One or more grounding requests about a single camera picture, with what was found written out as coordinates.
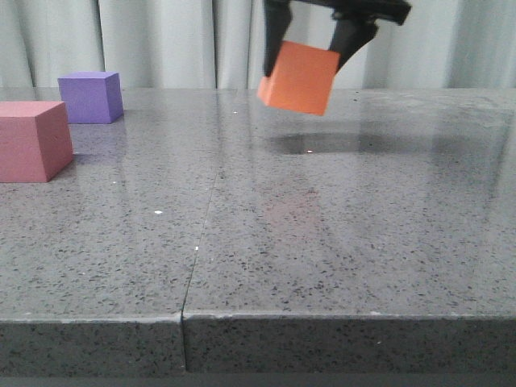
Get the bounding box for pale grey-green curtain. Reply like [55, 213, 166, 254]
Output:
[1, 1, 515, 89]

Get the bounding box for pink foam cube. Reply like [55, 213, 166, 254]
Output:
[1, 101, 73, 183]

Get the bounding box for purple foam cube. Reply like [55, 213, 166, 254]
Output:
[57, 71, 123, 124]

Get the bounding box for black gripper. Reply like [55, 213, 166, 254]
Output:
[263, 0, 412, 77]

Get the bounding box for orange foam cube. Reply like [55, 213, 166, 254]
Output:
[257, 40, 339, 115]

